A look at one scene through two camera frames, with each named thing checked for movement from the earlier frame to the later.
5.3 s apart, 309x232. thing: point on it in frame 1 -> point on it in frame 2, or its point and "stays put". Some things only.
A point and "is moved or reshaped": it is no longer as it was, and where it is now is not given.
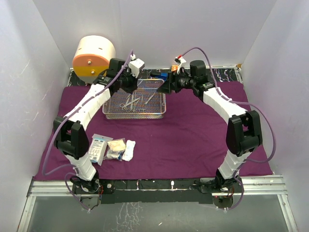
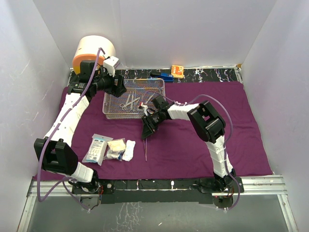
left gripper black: (134, 85) -> (121, 88)
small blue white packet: (114, 154) stays put
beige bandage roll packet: (118, 144) stays put
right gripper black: (172, 81) -> (147, 129)
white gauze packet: (98, 148) stays put
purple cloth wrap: (52, 164) is moved or reshaped
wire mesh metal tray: (146, 102) stays put
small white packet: (128, 155) stays put
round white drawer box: (91, 56) stays put
